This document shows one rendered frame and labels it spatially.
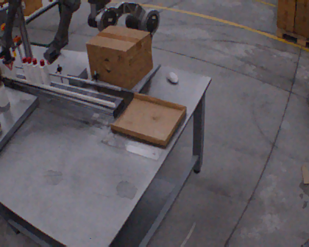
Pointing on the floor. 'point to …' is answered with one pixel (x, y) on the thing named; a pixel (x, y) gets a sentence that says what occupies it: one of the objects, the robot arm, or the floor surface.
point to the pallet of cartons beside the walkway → (299, 20)
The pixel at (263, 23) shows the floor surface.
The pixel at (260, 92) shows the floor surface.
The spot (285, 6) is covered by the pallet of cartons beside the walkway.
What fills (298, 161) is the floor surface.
